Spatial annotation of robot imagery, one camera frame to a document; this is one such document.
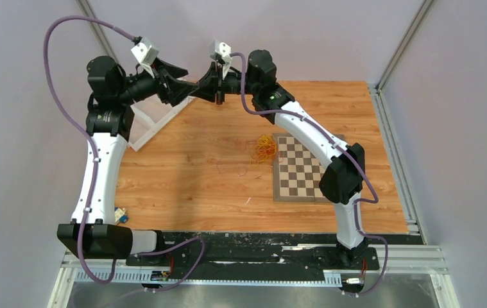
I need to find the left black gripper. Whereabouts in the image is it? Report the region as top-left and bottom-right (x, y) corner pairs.
(117, 57), (199, 107)

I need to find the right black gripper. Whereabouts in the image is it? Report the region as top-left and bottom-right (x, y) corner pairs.
(192, 62), (260, 105)

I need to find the orange cable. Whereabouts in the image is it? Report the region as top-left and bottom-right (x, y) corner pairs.
(255, 135), (279, 160)

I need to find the purple thin cable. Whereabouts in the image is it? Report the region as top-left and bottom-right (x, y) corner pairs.
(215, 159), (249, 178)

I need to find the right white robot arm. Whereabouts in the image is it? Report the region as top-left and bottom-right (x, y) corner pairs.
(193, 47), (369, 268)

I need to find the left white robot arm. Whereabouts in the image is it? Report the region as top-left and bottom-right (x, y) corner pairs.
(56, 56), (197, 266)

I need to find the white three-compartment tray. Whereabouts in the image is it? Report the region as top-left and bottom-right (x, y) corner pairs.
(128, 76), (193, 151)

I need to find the wooden chessboard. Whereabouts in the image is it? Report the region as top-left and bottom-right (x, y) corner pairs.
(273, 133), (329, 203)

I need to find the white blue toy car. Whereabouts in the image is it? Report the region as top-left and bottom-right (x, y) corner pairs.
(114, 207), (129, 225)

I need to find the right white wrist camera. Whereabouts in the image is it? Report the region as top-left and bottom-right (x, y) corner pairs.
(210, 40), (232, 80)

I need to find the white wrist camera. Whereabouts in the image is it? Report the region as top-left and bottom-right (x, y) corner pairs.
(130, 37), (159, 78)
(210, 40), (232, 80)

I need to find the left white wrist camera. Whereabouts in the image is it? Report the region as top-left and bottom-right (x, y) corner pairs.
(130, 37), (159, 78)

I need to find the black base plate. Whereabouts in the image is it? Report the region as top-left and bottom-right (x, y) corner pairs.
(119, 230), (425, 282)

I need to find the aluminium frame rail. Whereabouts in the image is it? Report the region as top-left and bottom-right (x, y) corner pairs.
(58, 244), (450, 286)

